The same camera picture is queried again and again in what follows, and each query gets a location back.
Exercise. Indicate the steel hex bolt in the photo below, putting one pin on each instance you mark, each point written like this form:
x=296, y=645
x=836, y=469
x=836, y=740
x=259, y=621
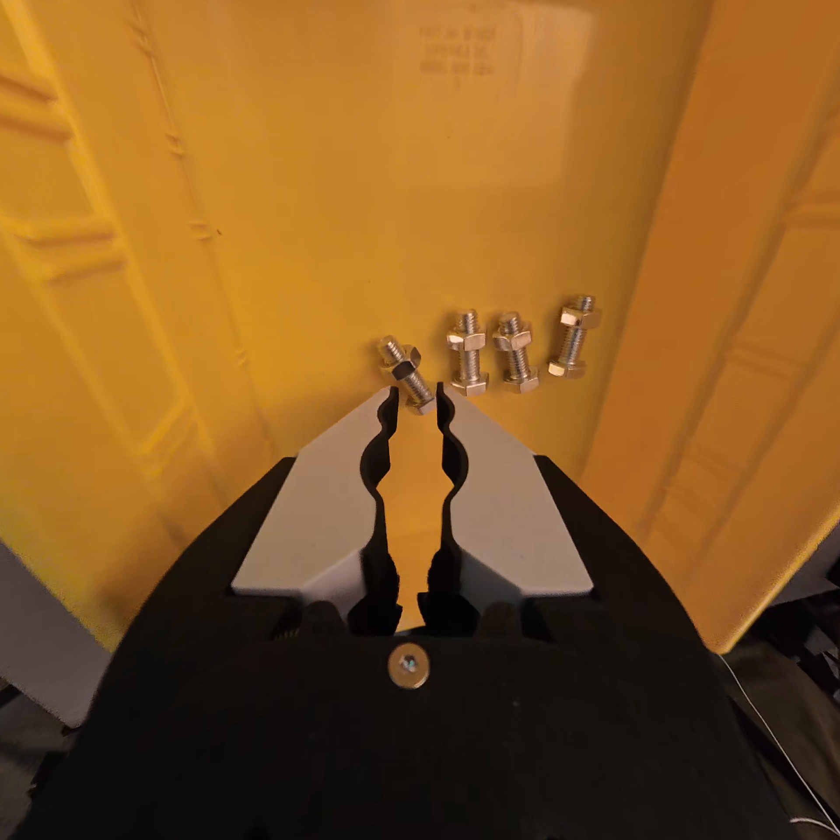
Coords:
x=518, y=361
x=469, y=364
x=572, y=344
x=415, y=390

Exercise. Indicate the yellow plastic bin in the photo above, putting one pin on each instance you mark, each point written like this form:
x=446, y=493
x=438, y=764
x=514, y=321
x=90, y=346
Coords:
x=328, y=197

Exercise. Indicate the steel hex nut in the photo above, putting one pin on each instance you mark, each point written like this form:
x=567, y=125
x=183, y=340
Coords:
x=466, y=341
x=581, y=318
x=513, y=340
x=403, y=361

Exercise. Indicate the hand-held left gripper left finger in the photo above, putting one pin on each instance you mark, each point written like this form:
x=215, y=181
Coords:
x=315, y=518

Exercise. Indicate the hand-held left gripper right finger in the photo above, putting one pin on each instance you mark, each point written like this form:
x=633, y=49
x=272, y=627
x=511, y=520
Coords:
x=518, y=525

